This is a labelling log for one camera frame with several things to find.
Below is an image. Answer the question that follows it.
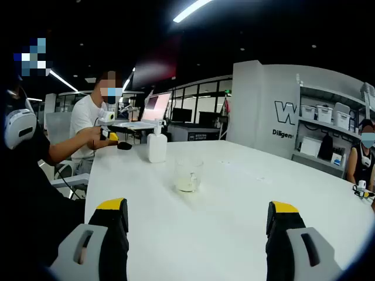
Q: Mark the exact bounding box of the person's left hand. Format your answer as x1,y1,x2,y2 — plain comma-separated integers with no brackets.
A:
86,126,103,149

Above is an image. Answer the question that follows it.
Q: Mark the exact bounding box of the black monitor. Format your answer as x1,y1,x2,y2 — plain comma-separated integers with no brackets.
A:
171,107,193,123

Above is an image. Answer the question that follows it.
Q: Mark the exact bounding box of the black bag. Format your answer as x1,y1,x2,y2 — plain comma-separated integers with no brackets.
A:
318,134,334,160

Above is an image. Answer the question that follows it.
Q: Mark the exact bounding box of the ceiling light strip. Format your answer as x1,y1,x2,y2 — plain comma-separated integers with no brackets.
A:
48,69,80,92
172,0,213,23

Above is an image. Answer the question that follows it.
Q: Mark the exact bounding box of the metal shelf rack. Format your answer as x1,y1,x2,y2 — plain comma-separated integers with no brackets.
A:
291,81,375,179

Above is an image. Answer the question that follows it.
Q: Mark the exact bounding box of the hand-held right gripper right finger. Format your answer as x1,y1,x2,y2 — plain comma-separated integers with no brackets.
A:
265,200,345,281

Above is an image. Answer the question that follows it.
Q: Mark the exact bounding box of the grey equipment cabinet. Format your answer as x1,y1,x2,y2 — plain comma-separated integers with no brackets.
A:
168,122,223,143

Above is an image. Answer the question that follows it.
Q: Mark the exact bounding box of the white pump bottle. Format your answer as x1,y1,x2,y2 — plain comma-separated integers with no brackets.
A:
146,118,168,164

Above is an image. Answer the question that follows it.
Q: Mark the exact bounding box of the white laptop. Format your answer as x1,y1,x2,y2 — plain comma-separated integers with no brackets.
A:
117,90,173,131

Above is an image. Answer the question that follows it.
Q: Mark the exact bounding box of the row of white storage bins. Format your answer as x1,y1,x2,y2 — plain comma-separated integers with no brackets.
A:
301,101,352,130

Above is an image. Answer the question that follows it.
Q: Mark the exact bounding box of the white worn chest device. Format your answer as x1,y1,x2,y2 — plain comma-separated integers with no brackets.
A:
4,96,38,150

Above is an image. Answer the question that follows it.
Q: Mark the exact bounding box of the clear glass cup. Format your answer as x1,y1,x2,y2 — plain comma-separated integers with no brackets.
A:
174,157,204,193

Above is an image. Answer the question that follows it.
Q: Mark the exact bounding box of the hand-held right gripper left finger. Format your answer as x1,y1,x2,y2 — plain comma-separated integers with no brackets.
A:
48,197,129,281

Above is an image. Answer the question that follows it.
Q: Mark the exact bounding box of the person in black clothing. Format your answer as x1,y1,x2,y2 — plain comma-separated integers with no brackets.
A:
0,116,88,273

